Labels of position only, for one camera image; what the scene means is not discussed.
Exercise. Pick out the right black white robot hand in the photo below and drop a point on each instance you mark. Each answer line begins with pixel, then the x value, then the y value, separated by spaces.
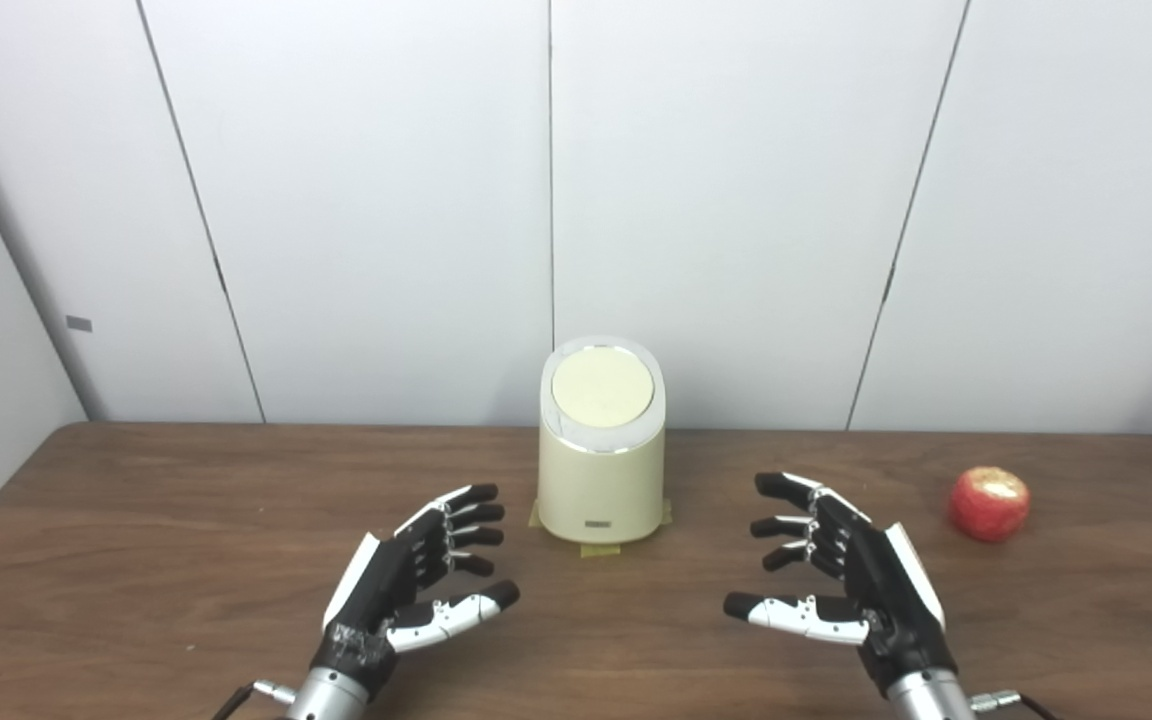
pixel 886 590

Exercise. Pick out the cream round bin lid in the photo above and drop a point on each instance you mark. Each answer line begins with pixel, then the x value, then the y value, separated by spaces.
pixel 602 386

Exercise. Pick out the cream-colored cylindrical bin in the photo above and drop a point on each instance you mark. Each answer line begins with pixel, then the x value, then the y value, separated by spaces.
pixel 601 485

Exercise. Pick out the red apple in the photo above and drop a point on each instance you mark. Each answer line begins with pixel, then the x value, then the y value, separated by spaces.
pixel 988 505

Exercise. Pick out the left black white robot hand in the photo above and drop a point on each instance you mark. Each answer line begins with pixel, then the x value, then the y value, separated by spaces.
pixel 376 590

